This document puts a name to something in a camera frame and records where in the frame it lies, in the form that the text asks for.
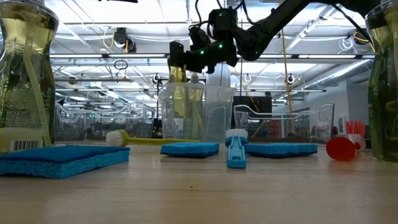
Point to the blue dish brush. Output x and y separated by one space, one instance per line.
236 155

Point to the tall clear plastic bin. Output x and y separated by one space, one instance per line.
217 118

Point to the long ceiling light strip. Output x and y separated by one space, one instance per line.
93 56

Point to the red dish brush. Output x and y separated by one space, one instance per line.
340 149

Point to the black rectangular screen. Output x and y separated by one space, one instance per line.
252 100

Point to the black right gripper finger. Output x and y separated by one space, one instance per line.
178 54

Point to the shallow clear plastic bin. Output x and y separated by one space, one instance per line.
311 124
93 130

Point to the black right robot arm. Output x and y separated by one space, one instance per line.
273 25

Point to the yellow-green dish brush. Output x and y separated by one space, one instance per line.
115 138

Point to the white wall poster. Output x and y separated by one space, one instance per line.
342 124

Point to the light blue sponge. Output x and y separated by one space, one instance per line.
280 150
189 150

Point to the dark blue sponge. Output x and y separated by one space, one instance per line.
62 158

